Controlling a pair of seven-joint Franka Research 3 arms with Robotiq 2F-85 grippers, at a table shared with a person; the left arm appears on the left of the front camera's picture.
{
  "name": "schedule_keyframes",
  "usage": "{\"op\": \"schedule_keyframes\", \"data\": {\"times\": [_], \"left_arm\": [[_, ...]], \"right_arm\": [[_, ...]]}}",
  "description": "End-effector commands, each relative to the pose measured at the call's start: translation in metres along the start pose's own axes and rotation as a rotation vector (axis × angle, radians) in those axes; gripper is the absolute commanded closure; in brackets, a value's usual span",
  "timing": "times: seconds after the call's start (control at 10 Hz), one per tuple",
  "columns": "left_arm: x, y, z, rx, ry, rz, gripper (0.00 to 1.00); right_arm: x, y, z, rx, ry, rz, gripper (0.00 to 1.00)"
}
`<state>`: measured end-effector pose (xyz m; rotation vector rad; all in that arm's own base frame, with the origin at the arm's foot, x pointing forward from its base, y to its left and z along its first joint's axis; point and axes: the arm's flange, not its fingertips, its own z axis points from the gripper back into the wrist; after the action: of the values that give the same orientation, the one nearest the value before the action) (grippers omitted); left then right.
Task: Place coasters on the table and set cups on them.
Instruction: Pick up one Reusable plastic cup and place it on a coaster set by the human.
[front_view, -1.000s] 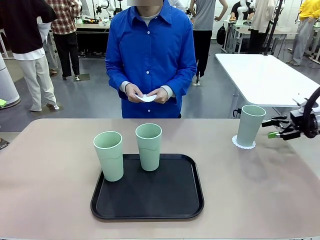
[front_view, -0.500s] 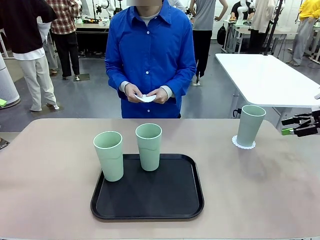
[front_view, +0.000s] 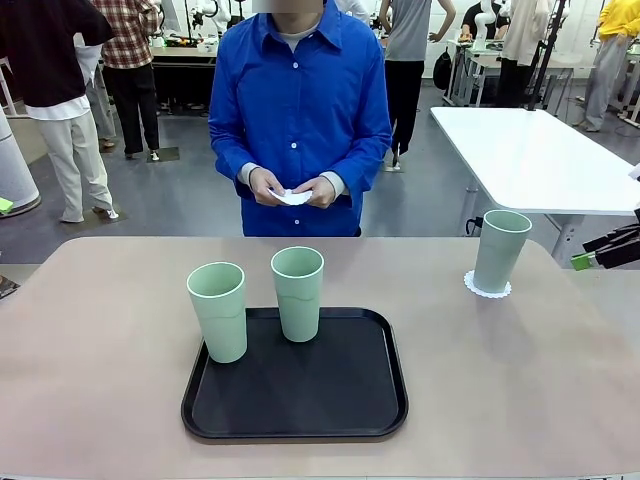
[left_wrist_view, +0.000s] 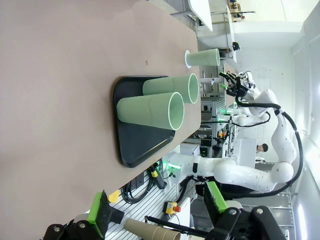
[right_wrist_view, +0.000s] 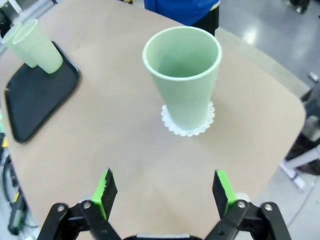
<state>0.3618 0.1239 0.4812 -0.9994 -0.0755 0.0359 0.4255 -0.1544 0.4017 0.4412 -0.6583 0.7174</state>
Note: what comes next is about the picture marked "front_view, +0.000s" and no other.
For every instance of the black tripod pole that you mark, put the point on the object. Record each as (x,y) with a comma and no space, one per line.
(545,60)

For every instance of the person in plaid shirt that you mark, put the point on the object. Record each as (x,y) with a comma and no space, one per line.
(125,35)

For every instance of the person in yellow top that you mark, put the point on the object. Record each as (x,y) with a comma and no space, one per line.
(607,70)

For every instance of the black backpack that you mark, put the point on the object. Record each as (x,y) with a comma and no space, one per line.
(442,72)

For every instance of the small green object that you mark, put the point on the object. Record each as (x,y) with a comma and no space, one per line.
(5,206)

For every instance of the person's left hand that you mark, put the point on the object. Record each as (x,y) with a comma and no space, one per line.
(322,194)

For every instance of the person in blue shirt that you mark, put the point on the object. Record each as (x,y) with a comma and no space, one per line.
(300,100)

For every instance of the person's left forearm blue sleeve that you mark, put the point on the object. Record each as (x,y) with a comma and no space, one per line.
(357,172)

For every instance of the person in black top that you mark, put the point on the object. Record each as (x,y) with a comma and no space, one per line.
(40,50)

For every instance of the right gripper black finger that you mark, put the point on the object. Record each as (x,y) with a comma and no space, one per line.
(615,260)
(620,239)

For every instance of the person in grey shirt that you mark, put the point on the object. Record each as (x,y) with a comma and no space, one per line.
(407,30)

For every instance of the person's right forearm blue sleeve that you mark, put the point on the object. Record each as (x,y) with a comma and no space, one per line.
(235,167)

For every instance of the white rounded table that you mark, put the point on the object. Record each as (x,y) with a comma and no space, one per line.
(540,160)

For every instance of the pale green plastic cup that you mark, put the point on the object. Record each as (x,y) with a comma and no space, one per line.
(298,305)
(497,260)
(222,320)

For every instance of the black plastic tray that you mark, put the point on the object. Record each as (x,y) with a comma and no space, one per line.
(300,390)

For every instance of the person in beige coat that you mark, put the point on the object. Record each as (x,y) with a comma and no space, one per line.
(520,35)

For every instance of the dark patterned board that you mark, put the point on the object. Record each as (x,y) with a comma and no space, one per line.
(6,287)

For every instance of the white cylindrical column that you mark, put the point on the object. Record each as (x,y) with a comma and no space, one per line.
(15,170)

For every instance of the person's right hand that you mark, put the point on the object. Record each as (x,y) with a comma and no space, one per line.
(264,185)

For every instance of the background work table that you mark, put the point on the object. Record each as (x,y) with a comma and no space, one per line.
(185,52)

